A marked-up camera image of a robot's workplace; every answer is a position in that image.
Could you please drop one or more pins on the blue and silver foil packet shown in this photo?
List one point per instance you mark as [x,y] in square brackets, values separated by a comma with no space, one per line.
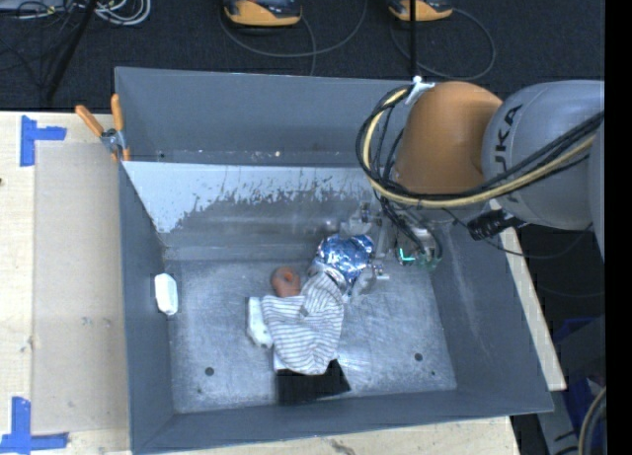
[343,255]

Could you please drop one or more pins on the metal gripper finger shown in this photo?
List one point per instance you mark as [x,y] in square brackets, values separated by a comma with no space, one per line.
[356,226]
[375,273]

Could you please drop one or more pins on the white rounded block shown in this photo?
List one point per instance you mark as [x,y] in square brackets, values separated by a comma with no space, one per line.
[166,293]

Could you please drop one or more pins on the orange-brown toy fruit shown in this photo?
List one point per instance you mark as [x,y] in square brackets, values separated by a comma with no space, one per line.
[285,281]

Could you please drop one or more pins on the black flat object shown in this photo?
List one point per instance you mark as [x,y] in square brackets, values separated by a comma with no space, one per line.
[311,386]

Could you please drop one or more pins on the grey metal bin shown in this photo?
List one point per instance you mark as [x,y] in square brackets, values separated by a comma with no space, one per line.
[237,112]

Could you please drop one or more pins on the black cylinder on white bracket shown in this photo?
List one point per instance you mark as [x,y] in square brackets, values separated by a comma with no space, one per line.
[490,225]

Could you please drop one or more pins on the white striped cloth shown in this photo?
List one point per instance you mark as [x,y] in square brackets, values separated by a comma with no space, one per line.
[308,329]

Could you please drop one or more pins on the pale flat board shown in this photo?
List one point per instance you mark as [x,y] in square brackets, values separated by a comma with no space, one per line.
[74,270]

